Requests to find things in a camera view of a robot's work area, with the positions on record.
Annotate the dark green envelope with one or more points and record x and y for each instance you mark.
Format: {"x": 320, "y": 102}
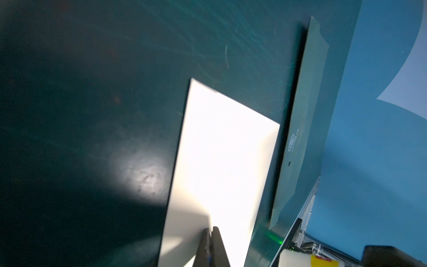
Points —
{"x": 305, "y": 101}

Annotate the cream yellow envelope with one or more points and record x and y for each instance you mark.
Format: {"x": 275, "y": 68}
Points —
{"x": 223, "y": 160}

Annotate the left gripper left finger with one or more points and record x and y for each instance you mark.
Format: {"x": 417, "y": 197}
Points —
{"x": 203, "y": 253}

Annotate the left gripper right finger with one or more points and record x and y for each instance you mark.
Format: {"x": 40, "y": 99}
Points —
{"x": 219, "y": 256}

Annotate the yellow glue stick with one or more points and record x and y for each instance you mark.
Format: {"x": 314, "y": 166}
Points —
{"x": 317, "y": 261}

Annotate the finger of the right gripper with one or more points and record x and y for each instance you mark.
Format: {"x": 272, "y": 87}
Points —
{"x": 387, "y": 256}

